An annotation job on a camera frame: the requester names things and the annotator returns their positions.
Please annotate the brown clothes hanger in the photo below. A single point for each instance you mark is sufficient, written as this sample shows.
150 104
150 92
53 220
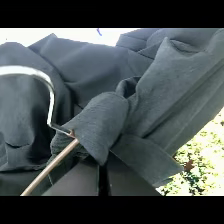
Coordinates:
50 166

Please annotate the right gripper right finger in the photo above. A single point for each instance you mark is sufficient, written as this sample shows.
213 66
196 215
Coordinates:
131 183

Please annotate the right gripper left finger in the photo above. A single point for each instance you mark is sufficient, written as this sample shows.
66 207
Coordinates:
78 183

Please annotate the black long-sleeved shirt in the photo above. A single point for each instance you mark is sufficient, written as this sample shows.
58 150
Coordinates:
160 86

